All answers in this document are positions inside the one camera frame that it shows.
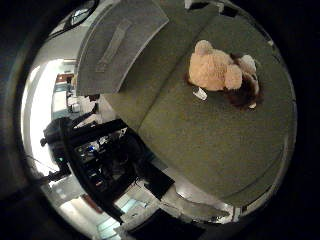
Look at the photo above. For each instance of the beige lion plush toy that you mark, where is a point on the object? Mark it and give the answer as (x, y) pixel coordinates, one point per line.
(216, 70)

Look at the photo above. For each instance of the black equipment cart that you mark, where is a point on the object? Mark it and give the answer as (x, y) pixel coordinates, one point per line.
(106, 156)

